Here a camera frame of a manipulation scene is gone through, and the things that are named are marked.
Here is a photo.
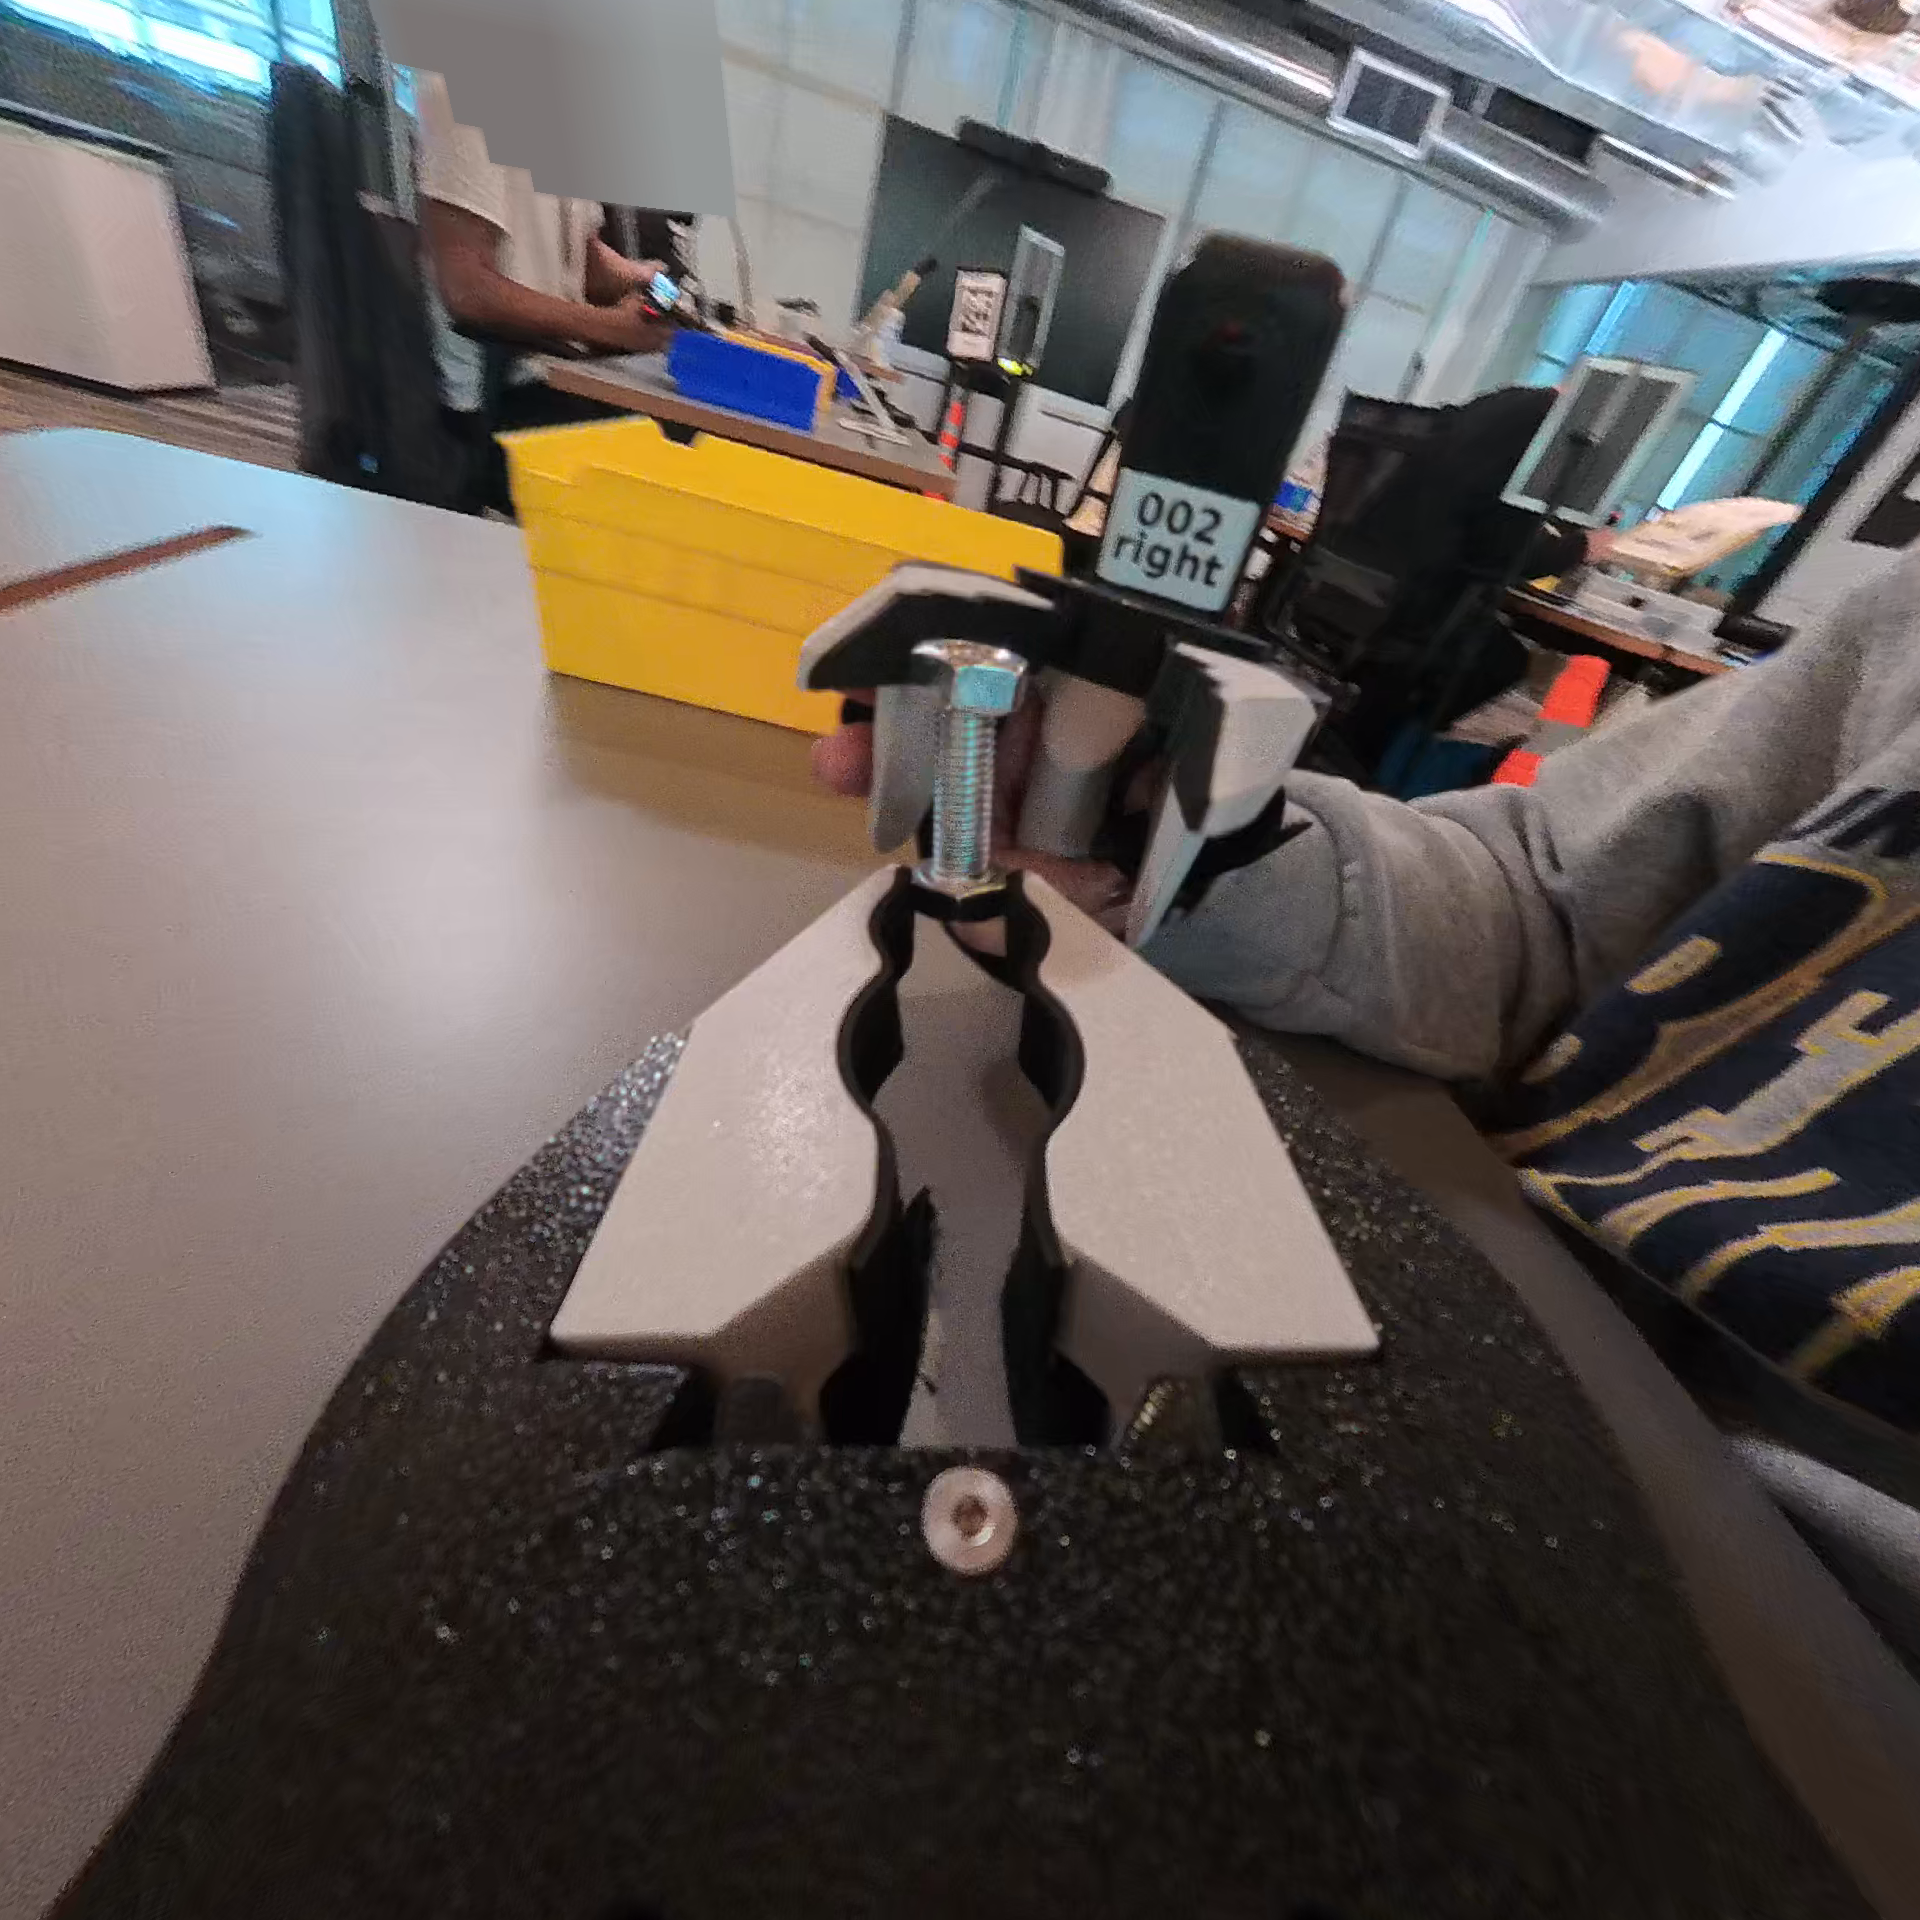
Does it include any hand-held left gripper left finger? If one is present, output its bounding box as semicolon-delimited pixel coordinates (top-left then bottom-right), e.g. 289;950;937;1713
551;869;937;1422

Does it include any person's right forearm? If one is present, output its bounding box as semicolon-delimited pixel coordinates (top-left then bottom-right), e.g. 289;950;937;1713
1136;549;1920;1083

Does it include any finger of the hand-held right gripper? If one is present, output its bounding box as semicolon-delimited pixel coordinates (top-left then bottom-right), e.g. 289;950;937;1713
798;559;1061;855
1018;634;1335;950

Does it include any black wall screen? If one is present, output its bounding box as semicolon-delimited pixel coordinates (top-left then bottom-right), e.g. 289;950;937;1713
863;114;1166;410

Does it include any white air vent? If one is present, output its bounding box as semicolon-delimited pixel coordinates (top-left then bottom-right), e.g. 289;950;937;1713
1328;45;1455;165

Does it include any yellow plastic bin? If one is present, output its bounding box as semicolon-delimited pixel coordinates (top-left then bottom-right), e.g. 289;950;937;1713
499;418;1070;737

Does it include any person's right hand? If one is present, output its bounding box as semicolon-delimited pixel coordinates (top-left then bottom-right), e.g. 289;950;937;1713
814;730;1139;927

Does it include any grey table with wooden edge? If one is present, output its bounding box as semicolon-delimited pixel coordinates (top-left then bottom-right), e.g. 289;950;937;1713
542;348;962;502

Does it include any black hanging jacket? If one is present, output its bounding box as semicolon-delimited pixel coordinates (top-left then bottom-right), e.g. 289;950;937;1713
271;62;503;512

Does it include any silver hex bolt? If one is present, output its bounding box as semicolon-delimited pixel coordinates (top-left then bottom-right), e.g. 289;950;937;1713
908;634;1034;886

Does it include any blue plastic bin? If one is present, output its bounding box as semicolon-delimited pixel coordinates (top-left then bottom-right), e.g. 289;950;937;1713
661;329;841;440

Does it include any white recycling bin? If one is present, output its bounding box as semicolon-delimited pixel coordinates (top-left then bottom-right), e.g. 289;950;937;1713
0;119;218;399

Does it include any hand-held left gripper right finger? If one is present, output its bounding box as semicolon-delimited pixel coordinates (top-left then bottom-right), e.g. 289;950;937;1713
1000;873;1384;1423

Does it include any black office chair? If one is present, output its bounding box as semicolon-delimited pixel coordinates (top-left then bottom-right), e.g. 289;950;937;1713
1256;389;1594;789

